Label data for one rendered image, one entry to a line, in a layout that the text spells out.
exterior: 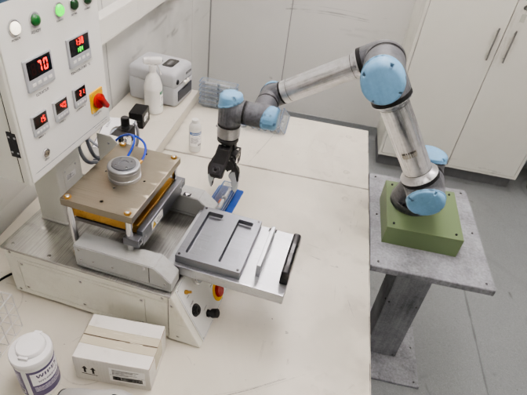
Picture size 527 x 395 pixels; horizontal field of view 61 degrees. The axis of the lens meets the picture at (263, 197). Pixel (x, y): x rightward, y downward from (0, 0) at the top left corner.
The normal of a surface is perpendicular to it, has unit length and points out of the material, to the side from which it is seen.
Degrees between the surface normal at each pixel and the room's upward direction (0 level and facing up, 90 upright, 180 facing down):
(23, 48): 90
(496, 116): 90
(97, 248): 0
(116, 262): 90
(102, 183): 0
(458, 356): 0
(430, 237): 90
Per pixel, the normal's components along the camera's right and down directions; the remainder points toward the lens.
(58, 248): 0.11, -0.78
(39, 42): 0.96, 0.25
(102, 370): -0.14, 0.58
